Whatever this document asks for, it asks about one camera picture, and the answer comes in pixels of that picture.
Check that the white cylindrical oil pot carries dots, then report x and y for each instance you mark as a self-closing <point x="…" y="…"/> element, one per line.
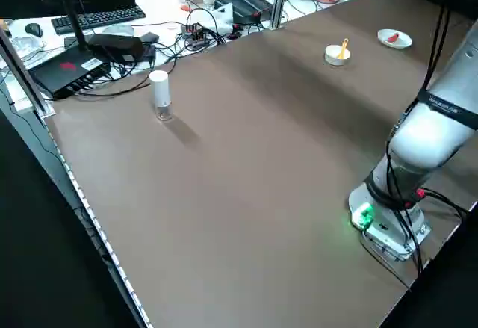
<point x="160" y="89"/>

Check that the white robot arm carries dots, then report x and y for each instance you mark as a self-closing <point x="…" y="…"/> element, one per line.
<point x="429" y="137"/>

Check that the white round bowl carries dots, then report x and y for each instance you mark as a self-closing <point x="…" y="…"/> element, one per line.
<point x="333" y="57"/>

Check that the grey usb hub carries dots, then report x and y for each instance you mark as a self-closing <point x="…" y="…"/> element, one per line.
<point x="194" y="34"/>

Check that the black ribbed device box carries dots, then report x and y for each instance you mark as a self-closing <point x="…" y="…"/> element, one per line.
<point x="250" y="6"/>

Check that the black power adapter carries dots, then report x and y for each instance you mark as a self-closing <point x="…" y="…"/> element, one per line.
<point x="115" y="46"/>

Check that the red sausage on stick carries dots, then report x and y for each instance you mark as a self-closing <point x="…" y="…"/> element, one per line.
<point x="393" y="37"/>

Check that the black flat box red logo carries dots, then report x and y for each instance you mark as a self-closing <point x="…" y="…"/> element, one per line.
<point x="63" y="72"/>

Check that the black keyboard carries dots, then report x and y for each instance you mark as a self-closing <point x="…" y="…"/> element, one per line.
<point x="97" y="18"/>

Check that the white round plate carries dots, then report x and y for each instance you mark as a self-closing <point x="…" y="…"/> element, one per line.
<point x="405" y="40"/>

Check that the black stand pole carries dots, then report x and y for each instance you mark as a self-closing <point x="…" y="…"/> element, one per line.
<point x="72" y="14"/>

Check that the black computer mouse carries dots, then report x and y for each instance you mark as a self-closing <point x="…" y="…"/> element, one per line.
<point x="33" y="29"/>

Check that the aluminium frame profile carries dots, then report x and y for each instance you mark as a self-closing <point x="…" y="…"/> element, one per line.
<point x="26" y="77"/>

